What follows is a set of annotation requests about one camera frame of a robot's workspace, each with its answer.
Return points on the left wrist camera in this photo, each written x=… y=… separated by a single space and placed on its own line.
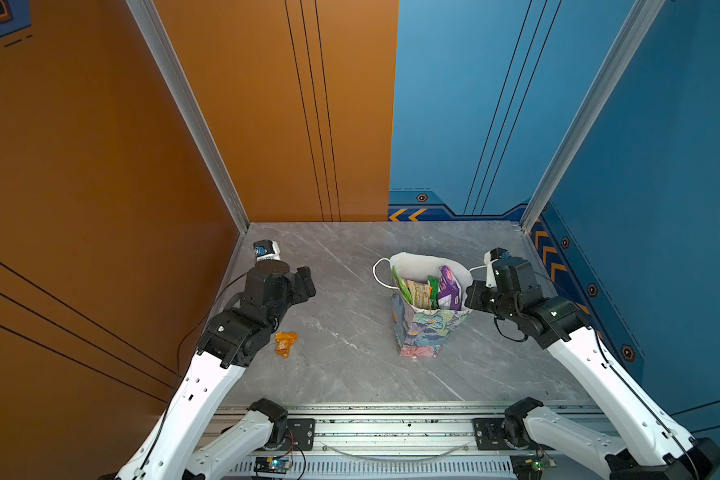
x=266 y=250

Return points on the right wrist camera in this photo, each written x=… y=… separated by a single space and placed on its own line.
x=508 y=273

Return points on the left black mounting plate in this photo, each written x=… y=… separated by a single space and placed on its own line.
x=302 y=431

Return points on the green white snack packet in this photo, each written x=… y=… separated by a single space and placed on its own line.
x=434 y=286

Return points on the green Lays chips bag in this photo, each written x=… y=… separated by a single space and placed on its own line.
x=400 y=283

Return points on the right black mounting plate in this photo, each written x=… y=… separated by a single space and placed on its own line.
x=502 y=434

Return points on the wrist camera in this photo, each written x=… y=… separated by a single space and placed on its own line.
x=266 y=250
x=508 y=273

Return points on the left aluminium corner post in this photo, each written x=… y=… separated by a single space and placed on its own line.
x=152 y=29

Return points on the tan cracker packet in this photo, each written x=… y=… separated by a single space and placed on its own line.
x=419 y=295

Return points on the black mounting plate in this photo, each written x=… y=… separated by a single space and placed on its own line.
x=302 y=431
x=502 y=434

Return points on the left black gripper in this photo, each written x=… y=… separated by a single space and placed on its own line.
x=302 y=284

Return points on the floral paper gift bag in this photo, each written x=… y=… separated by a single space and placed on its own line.
x=421 y=333

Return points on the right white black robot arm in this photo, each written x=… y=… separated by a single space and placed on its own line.
x=650 y=444

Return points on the right circuit board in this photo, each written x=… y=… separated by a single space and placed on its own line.
x=531 y=467

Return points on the right aluminium corner post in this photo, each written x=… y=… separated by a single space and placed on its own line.
x=626 y=43

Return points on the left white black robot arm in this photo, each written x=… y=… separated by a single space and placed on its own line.
x=228 y=344

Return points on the left green circuit board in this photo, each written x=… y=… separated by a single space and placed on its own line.
x=272 y=467

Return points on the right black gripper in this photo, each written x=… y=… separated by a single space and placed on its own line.
x=472 y=297

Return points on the aluminium corner post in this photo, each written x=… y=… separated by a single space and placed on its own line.
x=626 y=43
x=152 y=29

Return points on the small orange candy packet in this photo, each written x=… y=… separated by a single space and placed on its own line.
x=284 y=343

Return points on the purple Fox's candy bag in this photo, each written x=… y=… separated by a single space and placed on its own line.
x=449 y=295

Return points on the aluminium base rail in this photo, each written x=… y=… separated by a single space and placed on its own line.
x=397 y=441

